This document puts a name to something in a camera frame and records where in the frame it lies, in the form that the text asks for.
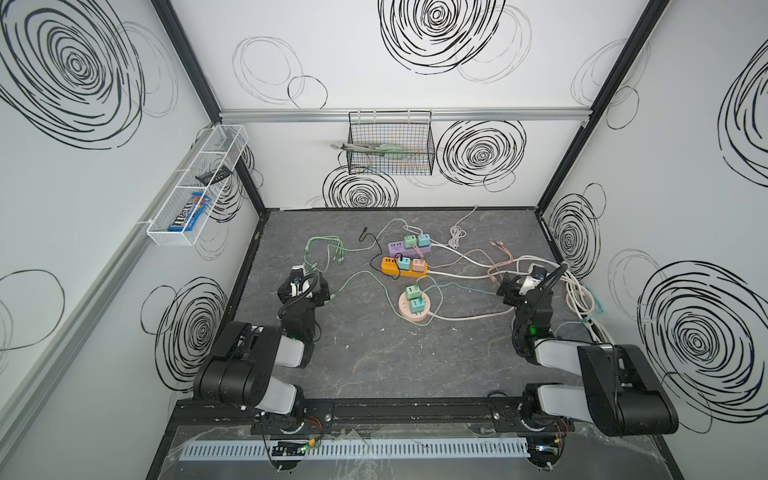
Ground orange power strip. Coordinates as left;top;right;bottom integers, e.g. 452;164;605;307
381;257;429;279

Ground white usb cable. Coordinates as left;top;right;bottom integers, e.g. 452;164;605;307
447;205;480;250

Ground round pink power strip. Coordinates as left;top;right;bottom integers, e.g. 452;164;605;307
397;292;431;324

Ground purple power strip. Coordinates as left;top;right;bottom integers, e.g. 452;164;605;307
387;240;433;259

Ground light green charger plug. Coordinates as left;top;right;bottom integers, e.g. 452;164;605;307
404;235;418;250
405;285;421;301

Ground teal charger plug front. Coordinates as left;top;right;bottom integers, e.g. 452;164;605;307
409;297;426;315

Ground pink charger plug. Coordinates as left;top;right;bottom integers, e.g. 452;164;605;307
410;258;427;274

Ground teal charger plug small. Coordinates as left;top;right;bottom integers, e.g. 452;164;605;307
417;234;431;249

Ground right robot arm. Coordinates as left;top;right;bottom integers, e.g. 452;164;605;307
497;264;679;437

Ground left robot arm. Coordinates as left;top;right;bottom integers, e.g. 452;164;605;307
192;267;331;432

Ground blue candy packet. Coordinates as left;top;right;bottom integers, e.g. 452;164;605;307
167;192;210;232

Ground black remote control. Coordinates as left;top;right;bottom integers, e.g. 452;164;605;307
195;165;232;187

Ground green tongs in basket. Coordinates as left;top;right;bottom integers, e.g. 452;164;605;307
330;143;412;160

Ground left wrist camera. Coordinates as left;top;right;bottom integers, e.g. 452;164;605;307
288;266;307;297

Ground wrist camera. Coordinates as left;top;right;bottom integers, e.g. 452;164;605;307
288;266;307;297
519;264;548;295

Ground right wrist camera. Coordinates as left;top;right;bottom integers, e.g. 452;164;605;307
519;264;548;295

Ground pink charging cable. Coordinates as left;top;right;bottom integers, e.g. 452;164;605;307
427;239;517;284

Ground white power cords bundle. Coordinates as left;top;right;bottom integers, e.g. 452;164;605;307
425;239;613;346

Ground black usb cable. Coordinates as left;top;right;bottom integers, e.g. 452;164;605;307
358;226;400;282

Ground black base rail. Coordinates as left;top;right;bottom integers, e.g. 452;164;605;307
173;395;652;436

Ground white wire shelf basket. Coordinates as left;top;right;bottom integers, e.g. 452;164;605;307
147;124;248;247

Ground grey slotted cable duct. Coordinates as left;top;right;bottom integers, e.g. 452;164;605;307
179;438;530;461

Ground black wire basket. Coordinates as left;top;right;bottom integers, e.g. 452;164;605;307
342;109;436;176

